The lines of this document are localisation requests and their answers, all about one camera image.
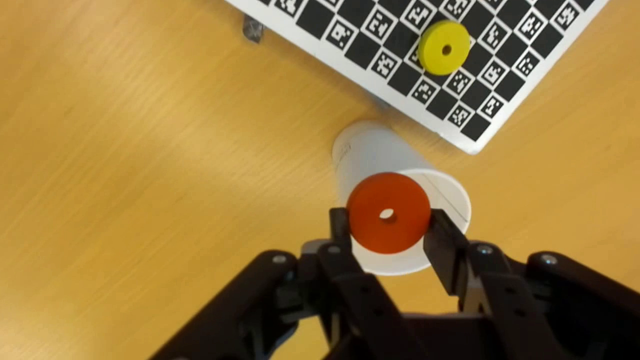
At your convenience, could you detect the yellow ring block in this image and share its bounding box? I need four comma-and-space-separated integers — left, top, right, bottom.
415, 21, 472, 76

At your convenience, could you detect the orange ring block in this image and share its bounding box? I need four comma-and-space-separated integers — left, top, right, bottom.
346, 172, 432, 255

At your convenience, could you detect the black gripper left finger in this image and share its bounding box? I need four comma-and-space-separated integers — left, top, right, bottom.
254, 209, 428, 360

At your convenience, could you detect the checkered marker board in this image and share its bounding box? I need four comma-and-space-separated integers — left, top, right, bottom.
225, 0, 607, 155

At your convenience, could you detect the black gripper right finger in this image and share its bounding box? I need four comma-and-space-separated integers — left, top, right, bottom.
422, 210, 640, 360

